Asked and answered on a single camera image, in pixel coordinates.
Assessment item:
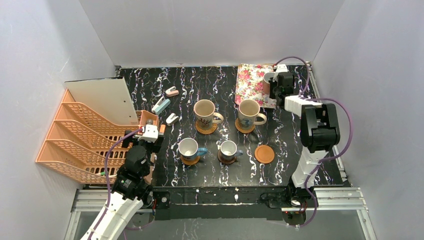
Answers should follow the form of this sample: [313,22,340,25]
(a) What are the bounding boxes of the floral tray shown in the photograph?
[234,63,276,109]

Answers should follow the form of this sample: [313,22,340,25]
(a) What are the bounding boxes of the tall beige mug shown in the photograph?
[237,99,268,131]

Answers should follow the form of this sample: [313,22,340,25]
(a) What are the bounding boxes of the blue mug white inside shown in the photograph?
[178,137,209,162]

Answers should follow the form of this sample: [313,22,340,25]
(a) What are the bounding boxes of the woven rattan coaster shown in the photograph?
[235,118,256,134]
[195,120,218,135]

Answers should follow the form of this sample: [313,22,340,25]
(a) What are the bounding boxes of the light wooden coaster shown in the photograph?
[254,145,275,164]
[180,155,201,166]

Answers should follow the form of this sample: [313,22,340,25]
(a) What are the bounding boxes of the small grey heart mug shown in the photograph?
[219,140,244,160]

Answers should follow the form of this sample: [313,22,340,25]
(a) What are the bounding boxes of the dark walnut wooden coaster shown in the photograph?
[217,151,237,165]

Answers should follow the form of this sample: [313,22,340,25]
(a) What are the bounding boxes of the pink floral mug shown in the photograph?
[262,71,275,95]

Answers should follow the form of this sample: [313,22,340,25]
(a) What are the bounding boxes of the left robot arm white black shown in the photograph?
[82,123,164,240]

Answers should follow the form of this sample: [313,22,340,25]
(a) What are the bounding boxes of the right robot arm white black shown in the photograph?
[263,72,340,204]

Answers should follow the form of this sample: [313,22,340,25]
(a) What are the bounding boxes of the orange capped glue stick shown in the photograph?
[158,124,166,136]

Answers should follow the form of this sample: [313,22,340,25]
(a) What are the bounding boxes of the blue white stapler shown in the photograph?
[151,96,171,115]

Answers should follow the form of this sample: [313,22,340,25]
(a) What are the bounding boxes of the white folder board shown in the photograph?
[64,77,139,125]

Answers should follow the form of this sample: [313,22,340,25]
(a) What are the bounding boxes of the orange mesh file rack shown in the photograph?
[35,88,142,185]

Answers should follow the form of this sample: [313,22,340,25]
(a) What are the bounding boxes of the pink mini stapler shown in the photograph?
[165,86,180,97]

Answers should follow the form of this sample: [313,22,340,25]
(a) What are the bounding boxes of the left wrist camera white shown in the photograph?
[137,125,159,143]

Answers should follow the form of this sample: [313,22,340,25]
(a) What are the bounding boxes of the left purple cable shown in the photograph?
[87,128,143,240]

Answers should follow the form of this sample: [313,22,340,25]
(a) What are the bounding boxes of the purple cable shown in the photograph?
[87,128,143,240]
[273,55,354,229]

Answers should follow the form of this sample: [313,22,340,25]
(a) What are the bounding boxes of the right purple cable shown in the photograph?
[273,55,354,229]

